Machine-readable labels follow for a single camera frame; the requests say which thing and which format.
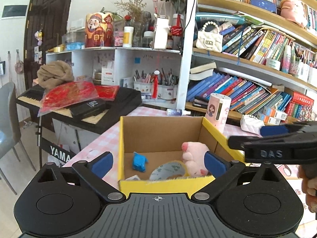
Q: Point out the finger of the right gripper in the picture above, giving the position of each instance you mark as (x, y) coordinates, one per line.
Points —
(283, 141)
(303, 126)

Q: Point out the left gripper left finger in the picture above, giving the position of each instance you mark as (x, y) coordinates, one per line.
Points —
(92, 173)

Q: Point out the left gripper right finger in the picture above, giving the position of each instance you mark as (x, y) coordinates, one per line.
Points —
(224, 172)

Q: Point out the pink plush pig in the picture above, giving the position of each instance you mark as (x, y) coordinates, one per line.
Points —
(193, 158)

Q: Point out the blue toy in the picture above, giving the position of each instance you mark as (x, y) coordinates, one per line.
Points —
(139, 162)

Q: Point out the yellow tape roll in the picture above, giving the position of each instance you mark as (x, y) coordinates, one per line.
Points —
(169, 170)

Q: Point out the white staples box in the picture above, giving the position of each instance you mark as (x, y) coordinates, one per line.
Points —
(134, 178)

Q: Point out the person's right hand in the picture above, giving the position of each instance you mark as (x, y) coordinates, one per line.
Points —
(309, 187)

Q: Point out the white quilted pouch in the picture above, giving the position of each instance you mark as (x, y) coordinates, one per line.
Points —
(251, 124)

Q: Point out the pink cylindrical humidifier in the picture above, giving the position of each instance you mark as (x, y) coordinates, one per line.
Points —
(217, 110)

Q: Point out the red dictionary book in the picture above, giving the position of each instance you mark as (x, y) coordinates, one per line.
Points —
(301, 99)

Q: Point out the yellow cardboard box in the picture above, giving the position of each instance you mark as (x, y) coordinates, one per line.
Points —
(160, 140)

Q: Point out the black rectangular case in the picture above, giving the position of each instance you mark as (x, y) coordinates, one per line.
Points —
(88, 108)

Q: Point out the white spray bottle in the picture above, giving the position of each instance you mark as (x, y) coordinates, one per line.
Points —
(177, 112)

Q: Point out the black keyboard piano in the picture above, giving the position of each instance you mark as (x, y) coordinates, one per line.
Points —
(98, 115)

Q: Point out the red plastic bag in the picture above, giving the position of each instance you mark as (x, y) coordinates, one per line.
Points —
(66, 95)

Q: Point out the white pen holder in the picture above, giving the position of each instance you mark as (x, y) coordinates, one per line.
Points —
(167, 92)

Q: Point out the grey chair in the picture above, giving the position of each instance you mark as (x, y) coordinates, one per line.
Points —
(10, 127)

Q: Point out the red tassel ornament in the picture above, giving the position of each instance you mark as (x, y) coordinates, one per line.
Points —
(155, 84)

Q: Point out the cream quilted handbag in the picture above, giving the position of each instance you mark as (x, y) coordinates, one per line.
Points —
(210, 41)

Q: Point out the brown folded towel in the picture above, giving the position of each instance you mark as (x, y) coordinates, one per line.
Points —
(54, 74)

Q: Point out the red fortune god box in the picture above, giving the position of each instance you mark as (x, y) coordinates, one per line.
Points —
(99, 30)

